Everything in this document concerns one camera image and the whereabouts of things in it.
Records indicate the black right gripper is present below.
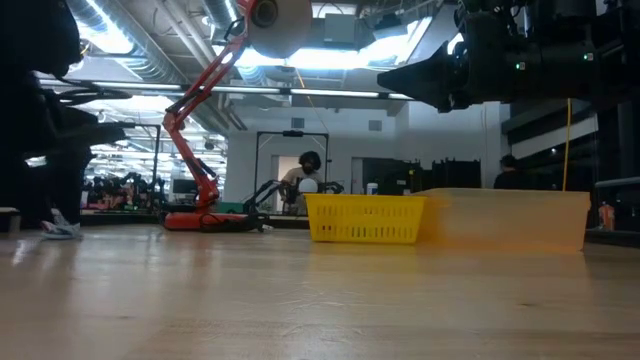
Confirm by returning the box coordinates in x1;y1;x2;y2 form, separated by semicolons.
376;9;512;114

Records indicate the orange translucent plastic bin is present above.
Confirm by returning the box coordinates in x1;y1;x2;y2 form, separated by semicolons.
410;187;592;253

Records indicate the row of black cabinets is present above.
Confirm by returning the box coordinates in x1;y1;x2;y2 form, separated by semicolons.
359;157;482;196

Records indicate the person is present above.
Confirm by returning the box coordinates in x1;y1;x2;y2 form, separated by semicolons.
279;150;324;216
493;153;532;191

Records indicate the yellow plastic basket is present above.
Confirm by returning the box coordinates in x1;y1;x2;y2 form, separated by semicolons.
303;193;428;245

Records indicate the grey handrail pipe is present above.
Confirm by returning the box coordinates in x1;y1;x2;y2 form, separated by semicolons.
594;176;640;190

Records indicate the orange bottle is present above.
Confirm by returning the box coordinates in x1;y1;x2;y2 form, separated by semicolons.
598;201;616;232

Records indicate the green box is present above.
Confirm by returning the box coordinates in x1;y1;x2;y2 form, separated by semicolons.
215;200;246;215

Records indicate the red desk lamp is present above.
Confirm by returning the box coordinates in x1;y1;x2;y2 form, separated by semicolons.
160;0;314;232

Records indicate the small black monitor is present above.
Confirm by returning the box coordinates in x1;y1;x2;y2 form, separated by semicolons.
171;178;199;196

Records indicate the yellow cable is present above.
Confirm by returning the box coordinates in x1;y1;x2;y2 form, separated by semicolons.
561;97;574;192

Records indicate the black gantry frame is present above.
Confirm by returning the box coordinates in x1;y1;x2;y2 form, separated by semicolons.
253;129;332;211
124;122;163;204

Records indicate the light grey hose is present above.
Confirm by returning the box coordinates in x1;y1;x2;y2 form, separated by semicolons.
39;207;84;241

